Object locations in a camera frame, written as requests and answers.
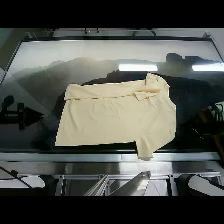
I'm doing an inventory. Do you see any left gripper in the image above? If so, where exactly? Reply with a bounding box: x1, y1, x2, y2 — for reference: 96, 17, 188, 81
9, 102, 26, 131

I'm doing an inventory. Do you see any silver frame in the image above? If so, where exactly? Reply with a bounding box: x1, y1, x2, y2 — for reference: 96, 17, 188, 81
0, 27, 224, 197

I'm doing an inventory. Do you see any black cable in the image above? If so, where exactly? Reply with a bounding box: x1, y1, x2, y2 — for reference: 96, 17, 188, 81
0, 167, 34, 189

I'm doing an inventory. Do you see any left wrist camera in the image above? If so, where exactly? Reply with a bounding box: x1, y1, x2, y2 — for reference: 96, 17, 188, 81
1, 94, 15, 114

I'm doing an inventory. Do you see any cream polo shirt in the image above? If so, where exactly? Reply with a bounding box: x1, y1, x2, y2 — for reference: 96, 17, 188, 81
54, 72, 178, 161

